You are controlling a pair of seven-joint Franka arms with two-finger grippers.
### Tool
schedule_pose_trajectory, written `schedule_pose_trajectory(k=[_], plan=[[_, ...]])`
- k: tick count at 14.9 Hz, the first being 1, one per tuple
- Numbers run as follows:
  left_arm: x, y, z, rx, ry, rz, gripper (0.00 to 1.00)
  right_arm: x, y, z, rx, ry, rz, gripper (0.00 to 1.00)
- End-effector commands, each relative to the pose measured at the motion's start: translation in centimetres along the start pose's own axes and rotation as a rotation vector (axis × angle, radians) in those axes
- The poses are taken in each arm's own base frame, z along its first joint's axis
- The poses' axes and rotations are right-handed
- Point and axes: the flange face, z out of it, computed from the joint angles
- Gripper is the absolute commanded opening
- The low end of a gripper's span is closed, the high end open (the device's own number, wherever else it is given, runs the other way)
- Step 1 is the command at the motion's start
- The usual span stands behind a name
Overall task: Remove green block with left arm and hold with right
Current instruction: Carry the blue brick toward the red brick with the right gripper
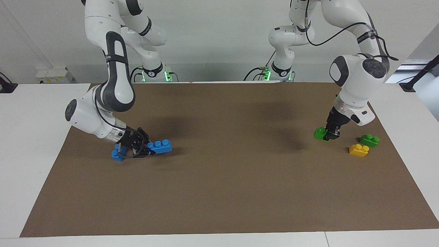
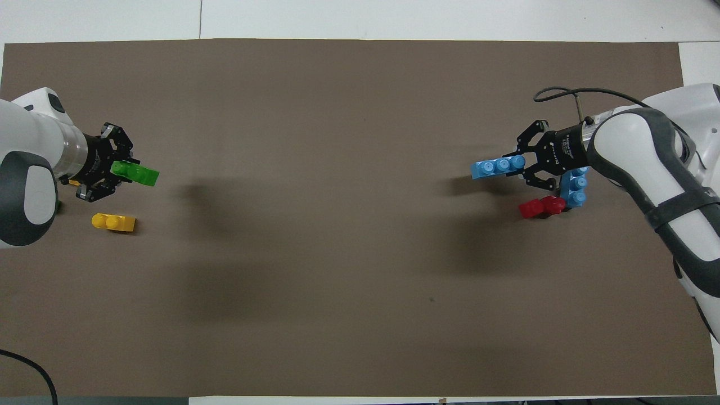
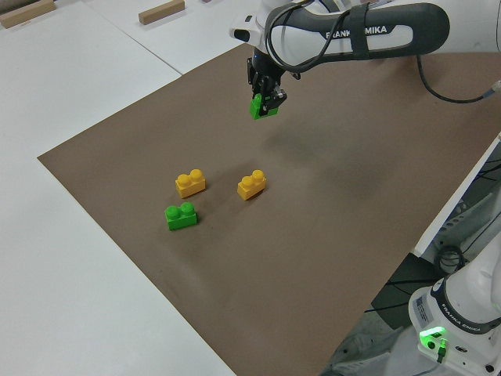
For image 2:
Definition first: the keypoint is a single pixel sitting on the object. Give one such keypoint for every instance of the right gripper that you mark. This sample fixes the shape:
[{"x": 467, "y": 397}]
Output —
[{"x": 562, "y": 151}]

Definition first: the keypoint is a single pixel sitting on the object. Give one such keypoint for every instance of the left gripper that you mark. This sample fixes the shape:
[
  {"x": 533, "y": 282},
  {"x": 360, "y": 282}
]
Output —
[{"x": 97, "y": 160}]

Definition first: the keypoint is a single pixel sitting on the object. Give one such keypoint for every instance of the green toy block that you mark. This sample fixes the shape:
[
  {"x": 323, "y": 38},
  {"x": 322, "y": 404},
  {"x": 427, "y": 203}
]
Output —
[{"x": 140, "y": 175}]

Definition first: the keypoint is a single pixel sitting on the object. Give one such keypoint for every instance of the blue toy block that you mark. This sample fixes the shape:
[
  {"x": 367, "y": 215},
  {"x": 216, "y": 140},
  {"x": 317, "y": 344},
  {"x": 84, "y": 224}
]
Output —
[
  {"x": 498, "y": 167},
  {"x": 576, "y": 190}
]

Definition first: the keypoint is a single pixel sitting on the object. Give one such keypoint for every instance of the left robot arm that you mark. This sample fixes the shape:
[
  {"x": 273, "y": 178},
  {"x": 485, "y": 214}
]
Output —
[{"x": 34, "y": 140}]

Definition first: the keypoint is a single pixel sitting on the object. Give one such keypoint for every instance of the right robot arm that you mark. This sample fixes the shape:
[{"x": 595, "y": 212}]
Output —
[{"x": 647, "y": 163}]

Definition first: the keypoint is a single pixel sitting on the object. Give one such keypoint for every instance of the red toy block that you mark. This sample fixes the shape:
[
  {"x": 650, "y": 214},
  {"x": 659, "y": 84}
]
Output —
[{"x": 541, "y": 207}]

